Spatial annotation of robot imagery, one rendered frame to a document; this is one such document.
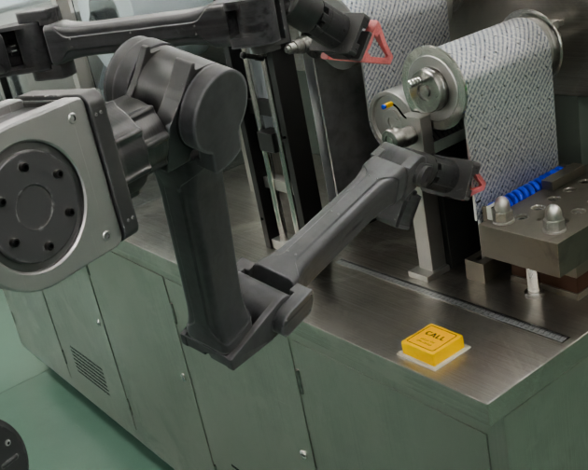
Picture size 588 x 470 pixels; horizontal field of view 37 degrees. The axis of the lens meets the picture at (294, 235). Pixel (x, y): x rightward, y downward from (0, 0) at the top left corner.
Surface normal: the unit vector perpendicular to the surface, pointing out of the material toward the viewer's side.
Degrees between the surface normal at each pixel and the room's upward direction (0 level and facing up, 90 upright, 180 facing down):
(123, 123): 50
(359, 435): 90
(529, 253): 90
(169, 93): 64
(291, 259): 21
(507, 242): 90
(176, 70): 70
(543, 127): 90
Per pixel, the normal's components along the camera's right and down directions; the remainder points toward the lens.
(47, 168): 0.83, 0.07
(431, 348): -0.18, -0.91
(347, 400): -0.77, 0.37
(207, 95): 0.84, 0.37
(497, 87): 0.61, 0.20
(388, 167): 0.05, -0.78
